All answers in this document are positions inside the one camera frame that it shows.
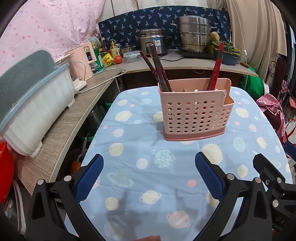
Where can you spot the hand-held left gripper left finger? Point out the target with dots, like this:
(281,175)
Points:
(90,178)

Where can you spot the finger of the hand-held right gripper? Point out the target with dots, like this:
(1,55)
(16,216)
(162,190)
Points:
(266,166)
(290,148)

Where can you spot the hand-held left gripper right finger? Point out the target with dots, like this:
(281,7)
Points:
(208,177)

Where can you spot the pink perforated utensil holder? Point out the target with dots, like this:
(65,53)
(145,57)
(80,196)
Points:
(196,115)

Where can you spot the orange bag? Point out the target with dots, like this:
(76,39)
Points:
(75,167)

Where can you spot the pink patterned cloth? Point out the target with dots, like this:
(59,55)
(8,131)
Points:
(270,102)

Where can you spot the wooden counter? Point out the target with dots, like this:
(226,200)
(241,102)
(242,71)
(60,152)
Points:
(57,139)

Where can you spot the blue planet print tablecloth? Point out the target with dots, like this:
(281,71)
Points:
(150,148)

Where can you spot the green bag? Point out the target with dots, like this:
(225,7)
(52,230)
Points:
(253,85)

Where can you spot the dark metal chair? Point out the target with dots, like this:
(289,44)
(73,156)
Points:
(281,69)

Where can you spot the white dish drainer grey lid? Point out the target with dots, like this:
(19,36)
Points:
(34,115)

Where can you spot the red plastic basin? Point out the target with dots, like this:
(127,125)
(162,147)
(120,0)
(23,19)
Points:
(5,173)

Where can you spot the white power strip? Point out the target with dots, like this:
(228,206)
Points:
(80,85)

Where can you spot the blue planter with greens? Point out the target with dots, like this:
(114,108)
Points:
(231,59)

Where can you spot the pink kitchen appliance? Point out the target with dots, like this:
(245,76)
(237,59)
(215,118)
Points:
(81,67)

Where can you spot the yellow snack packet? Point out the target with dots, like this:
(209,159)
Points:
(107,60)

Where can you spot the red tomato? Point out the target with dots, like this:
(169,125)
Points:
(118,59)

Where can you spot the beige curtain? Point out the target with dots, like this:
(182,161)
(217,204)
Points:
(254,30)

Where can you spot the clear plastic food container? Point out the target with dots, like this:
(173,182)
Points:
(132,57)

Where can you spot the dark sauce bottle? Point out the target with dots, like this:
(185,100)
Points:
(104,45)

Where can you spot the brown potato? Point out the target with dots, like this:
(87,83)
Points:
(215,37)

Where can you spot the small steel pot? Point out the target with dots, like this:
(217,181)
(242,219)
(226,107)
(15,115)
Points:
(127,49)

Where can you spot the white green packet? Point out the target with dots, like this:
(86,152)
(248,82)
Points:
(92,42)

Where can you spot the steel steamer pot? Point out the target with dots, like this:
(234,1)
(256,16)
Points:
(194,34)

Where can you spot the steel rice cooker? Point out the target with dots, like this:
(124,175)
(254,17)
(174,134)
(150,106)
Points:
(160,37)

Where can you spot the navy floral cloth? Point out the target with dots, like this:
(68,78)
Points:
(124,25)

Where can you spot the pink floral sheet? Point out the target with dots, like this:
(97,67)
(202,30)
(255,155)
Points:
(46,23)

